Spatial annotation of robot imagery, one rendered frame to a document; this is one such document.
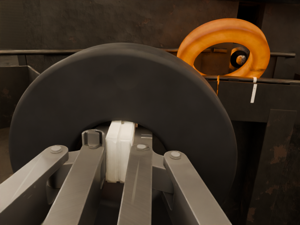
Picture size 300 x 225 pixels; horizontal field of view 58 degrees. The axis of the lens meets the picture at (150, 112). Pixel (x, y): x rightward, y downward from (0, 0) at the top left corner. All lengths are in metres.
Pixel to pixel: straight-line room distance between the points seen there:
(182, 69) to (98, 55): 0.05
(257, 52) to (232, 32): 0.07
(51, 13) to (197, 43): 0.35
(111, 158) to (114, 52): 0.06
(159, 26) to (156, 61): 0.50
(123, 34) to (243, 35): 0.27
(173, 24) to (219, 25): 0.16
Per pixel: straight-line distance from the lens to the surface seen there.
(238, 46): 0.72
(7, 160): 0.46
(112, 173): 0.16
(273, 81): 0.63
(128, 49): 0.16
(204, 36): 0.52
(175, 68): 0.16
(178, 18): 0.66
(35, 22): 3.35
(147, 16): 0.66
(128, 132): 0.16
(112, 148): 0.15
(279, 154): 0.68
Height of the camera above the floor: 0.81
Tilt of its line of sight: 18 degrees down
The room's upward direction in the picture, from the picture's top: 4 degrees clockwise
